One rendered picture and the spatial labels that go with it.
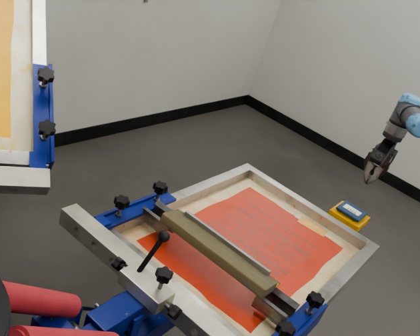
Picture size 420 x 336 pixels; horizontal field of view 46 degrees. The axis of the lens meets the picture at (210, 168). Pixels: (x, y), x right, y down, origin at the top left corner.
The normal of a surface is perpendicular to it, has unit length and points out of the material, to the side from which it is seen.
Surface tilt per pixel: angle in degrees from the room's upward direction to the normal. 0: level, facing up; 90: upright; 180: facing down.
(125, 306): 0
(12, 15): 32
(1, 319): 0
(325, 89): 90
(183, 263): 0
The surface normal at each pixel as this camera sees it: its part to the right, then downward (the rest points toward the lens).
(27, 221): 0.29, -0.84
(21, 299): 0.94, 0.07
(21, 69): 0.43, -0.43
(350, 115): -0.59, 0.22
